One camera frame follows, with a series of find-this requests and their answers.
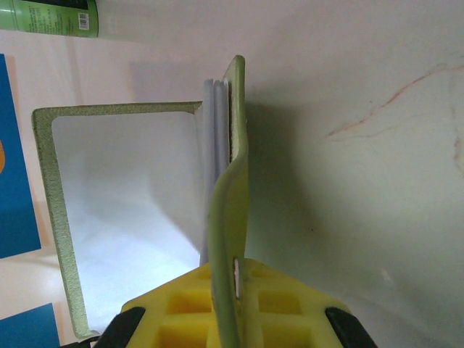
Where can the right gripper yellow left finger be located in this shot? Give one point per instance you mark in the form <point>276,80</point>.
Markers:
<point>163,311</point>

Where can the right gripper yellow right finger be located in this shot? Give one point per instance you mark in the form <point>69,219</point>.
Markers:
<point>290,311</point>

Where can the green card holder wallet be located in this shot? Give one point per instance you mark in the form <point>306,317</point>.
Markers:
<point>237,108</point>

